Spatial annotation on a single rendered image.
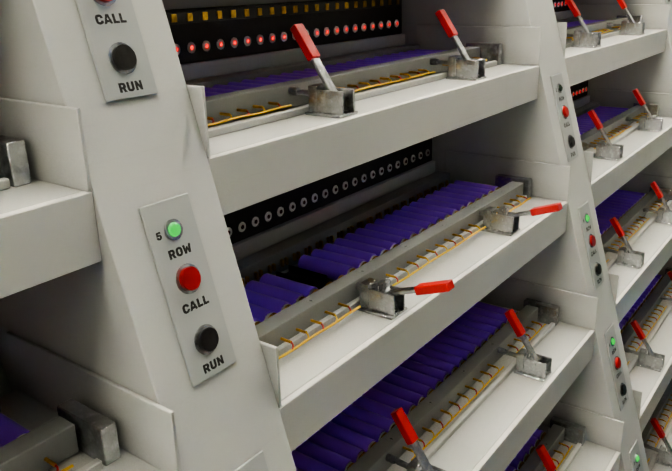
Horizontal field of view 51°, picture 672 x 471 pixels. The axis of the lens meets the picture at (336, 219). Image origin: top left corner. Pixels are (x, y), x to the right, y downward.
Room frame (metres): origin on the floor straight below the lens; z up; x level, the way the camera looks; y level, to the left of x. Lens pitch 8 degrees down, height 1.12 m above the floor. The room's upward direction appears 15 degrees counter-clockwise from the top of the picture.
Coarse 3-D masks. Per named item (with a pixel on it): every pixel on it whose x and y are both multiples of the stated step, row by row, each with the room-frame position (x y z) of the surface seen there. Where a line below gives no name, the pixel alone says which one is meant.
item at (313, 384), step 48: (384, 192) 0.94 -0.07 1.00; (528, 192) 0.97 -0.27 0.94; (480, 240) 0.82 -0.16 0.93; (528, 240) 0.86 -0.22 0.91; (480, 288) 0.76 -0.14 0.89; (336, 336) 0.60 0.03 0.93; (384, 336) 0.61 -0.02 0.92; (432, 336) 0.68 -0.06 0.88; (288, 384) 0.53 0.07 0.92; (336, 384) 0.55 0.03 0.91; (288, 432) 0.51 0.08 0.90
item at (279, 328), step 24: (504, 192) 0.93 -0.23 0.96; (456, 216) 0.84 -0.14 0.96; (480, 216) 0.87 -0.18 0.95; (408, 240) 0.77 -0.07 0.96; (432, 240) 0.78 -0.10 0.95; (384, 264) 0.70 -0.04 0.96; (408, 264) 0.74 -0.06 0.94; (336, 288) 0.65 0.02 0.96; (288, 312) 0.60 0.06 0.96; (312, 312) 0.61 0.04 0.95; (264, 336) 0.57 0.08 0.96; (288, 336) 0.59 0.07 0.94; (312, 336) 0.59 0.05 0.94
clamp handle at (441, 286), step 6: (384, 282) 0.64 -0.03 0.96; (390, 282) 0.65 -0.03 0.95; (426, 282) 0.62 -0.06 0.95; (432, 282) 0.61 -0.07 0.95; (438, 282) 0.61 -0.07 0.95; (444, 282) 0.60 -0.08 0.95; (450, 282) 0.60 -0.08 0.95; (384, 288) 0.64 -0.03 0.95; (402, 288) 0.64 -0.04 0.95; (408, 288) 0.63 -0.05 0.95; (414, 288) 0.62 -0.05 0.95; (420, 288) 0.61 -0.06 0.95; (426, 288) 0.61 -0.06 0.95; (432, 288) 0.61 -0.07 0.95; (438, 288) 0.60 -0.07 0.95; (444, 288) 0.60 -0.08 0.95; (450, 288) 0.60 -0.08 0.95; (396, 294) 0.63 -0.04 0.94; (402, 294) 0.63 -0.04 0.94; (420, 294) 0.61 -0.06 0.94
